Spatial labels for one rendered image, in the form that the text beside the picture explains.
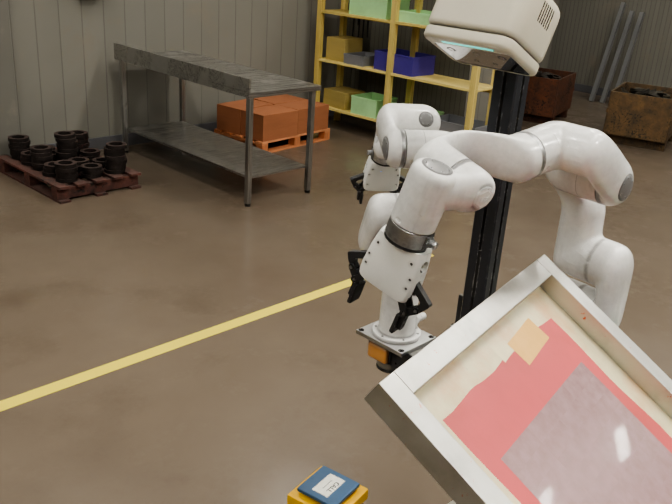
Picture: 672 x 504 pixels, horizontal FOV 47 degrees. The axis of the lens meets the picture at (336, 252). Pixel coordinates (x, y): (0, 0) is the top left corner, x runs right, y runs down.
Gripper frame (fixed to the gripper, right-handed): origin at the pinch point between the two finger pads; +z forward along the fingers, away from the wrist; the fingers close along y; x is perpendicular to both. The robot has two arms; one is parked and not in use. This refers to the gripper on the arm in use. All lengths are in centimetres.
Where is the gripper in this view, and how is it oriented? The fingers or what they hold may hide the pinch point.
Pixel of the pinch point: (375, 310)
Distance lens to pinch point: 131.4
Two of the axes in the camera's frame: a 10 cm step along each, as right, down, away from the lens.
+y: -7.6, -5.2, 3.7
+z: -3.0, 8.1, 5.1
